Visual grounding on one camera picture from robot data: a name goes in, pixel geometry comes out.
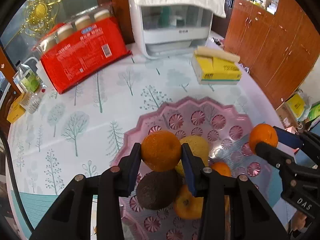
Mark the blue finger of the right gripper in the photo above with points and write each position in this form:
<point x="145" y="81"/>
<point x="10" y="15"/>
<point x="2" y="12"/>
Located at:
<point x="288" y="139"/>

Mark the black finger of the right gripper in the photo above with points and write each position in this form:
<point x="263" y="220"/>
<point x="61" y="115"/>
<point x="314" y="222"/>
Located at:
<point x="276" y="158"/>

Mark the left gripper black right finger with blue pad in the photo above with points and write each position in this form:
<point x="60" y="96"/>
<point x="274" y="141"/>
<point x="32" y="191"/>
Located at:
<point x="250" y="216"/>

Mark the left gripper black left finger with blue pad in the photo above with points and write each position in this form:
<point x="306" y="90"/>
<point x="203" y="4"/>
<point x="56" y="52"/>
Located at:
<point x="69" y="217"/>

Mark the orange tangerine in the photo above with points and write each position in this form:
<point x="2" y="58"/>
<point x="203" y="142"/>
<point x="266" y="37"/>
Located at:
<point x="262" y="133"/>
<point x="161" y="151"/>

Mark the red yellow apple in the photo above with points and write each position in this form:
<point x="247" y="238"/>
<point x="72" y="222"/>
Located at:
<point x="186" y="206"/>

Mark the pink glass fruit bowl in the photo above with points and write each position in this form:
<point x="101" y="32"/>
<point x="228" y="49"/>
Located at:
<point x="226" y="132"/>

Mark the yellow pear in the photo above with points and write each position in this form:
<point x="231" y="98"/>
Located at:
<point x="199" y="148"/>

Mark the dark brown avocado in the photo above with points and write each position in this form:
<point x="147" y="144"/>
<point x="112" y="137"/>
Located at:
<point x="158" y="190"/>

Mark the overripe brown banana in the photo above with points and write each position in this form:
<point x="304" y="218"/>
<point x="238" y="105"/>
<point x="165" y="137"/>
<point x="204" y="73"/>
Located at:
<point x="227" y="205"/>

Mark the person's right hand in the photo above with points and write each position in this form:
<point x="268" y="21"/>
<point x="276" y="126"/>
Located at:
<point x="298" y="221"/>

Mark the green yellow bags on floor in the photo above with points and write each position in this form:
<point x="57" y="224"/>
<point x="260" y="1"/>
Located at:
<point x="297" y="111"/>

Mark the teal round-print table mat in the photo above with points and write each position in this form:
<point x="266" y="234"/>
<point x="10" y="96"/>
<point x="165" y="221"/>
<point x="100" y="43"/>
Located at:
<point x="36" y="205"/>

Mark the brown wooden cabinets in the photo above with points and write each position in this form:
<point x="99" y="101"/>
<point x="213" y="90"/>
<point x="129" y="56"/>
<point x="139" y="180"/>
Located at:
<point x="279" y="49"/>

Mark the tree-pattern tablecloth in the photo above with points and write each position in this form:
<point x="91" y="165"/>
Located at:
<point x="82" y="130"/>

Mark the yellow cardboard box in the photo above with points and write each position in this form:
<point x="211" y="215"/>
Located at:
<point x="16" y="110"/>

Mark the clear drinking glass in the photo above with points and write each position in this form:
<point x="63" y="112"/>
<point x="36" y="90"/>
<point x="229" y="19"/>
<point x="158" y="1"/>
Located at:
<point x="31" y="101"/>

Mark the small white carton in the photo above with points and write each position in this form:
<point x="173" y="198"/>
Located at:
<point x="16" y="80"/>

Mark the clear plastic bottle green label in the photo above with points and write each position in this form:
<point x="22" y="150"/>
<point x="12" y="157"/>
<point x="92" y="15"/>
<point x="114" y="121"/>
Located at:
<point x="27" y="77"/>

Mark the white countertop appliance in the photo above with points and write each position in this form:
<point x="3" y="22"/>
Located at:
<point x="169" y="30"/>

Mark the white squeeze bottle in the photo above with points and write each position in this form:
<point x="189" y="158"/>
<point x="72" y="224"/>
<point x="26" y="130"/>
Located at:
<point x="37" y="67"/>

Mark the red snack package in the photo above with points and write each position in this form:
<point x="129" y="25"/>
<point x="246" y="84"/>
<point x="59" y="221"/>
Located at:
<point x="84" y="53"/>

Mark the pack of beige jars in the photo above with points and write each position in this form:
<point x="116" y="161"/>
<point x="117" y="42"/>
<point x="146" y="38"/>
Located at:
<point x="63" y="30"/>

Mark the gold ornament decoration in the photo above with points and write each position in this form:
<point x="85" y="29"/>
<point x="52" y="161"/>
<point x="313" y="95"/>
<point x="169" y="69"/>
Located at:
<point x="38" y="18"/>

